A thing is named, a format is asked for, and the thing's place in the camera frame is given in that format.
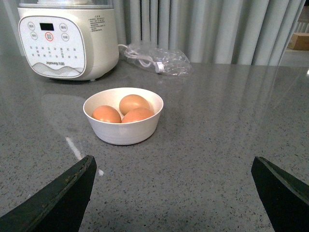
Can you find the cardboard box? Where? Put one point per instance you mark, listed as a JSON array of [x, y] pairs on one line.
[[299, 41]]

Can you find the white Joyoung blender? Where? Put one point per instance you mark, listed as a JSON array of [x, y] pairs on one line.
[[69, 39]]

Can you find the pale brown egg back in bowl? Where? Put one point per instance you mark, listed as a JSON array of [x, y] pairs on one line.
[[131, 102]]

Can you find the grey curtain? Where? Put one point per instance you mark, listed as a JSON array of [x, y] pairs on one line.
[[249, 32]]

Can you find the brown egg left in bowl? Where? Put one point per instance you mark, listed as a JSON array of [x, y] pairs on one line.
[[106, 113]]

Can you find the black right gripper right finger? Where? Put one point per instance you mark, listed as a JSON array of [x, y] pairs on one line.
[[284, 197]]

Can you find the clear plastic bag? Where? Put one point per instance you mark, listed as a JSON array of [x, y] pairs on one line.
[[148, 56]]

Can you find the white bowl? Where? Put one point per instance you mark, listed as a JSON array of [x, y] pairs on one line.
[[123, 133]]

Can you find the brown egg front in bowl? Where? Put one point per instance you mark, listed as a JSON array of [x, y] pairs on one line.
[[137, 114]]

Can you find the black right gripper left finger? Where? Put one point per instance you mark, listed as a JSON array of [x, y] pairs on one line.
[[59, 206]]

